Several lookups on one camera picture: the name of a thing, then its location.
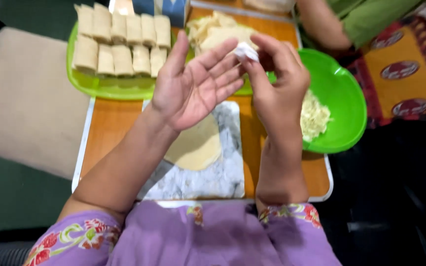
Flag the marble cutting board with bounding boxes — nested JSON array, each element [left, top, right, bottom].
[[137, 100, 246, 201]]

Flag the green plastic bowl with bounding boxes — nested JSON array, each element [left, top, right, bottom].
[[266, 48, 368, 154]]

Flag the round pastry wrapper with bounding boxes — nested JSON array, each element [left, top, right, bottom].
[[163, 113, 223, 171]]

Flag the person's right hand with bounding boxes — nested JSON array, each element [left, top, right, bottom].
[[240, 33, 312, 140]]

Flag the rows of rolled pastry wraps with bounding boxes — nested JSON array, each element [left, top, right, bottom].
[[72, 3, 172, 78]]

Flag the red and yellow patterned cloth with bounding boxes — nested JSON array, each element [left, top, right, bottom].
[[344, 14, 426, 129]]

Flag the person's left hand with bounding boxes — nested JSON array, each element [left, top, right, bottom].
[[150, 30, 245, 132]]

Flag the shredded pale filling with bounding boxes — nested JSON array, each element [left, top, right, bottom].
[[300, 89, 333, 143]]

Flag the stack of pastry wrapper sheets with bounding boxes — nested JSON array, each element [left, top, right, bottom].
[[186, 10, 260, 56]]

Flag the green rectangular tray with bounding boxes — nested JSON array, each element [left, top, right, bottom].
[[66, 20, 196, 101]]

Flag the blue and white box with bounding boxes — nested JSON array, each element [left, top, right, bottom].
[[132, 0, 191, 28]]

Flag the purple floral garment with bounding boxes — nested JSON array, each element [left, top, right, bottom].
[[22, 200, 344, 266]]

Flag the beige mat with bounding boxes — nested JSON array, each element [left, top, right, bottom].
[[0, 27, 92, 181]]

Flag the small white dough piece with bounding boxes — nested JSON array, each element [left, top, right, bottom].
[[233, 41, 260, 63]]

